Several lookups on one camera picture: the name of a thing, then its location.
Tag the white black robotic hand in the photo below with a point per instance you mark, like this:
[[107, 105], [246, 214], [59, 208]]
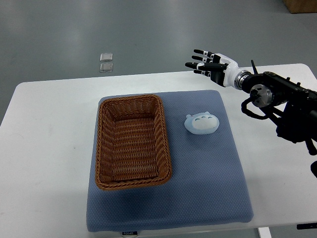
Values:
[[220, 69]]

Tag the blue white plush toy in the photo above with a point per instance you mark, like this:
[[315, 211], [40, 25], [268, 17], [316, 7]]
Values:
[[201, 123]]

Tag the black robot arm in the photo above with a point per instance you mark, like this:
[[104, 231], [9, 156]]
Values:
[[291, 107]]

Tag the brown wicker basket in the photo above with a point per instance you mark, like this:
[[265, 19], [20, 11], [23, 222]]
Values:
[[132, 149]]

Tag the brown cardboard box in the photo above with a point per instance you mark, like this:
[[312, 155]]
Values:
[[301, 6]]

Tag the blue foam cushion mat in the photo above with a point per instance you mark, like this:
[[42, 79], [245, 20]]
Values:
[[207, 186]]

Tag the lower metal floor plate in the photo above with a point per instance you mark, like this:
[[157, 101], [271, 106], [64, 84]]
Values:
[[106, 67]]

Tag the metal floor plate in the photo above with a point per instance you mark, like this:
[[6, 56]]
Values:
[[106, 57], [106, 67]]

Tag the upper metal floor plate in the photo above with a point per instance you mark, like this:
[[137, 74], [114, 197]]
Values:
[[106, 57]]

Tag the white table leg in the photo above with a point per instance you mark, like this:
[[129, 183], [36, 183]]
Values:
[[264, 232]]

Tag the black table control panel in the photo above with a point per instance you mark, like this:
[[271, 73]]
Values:
[[306, 226]]

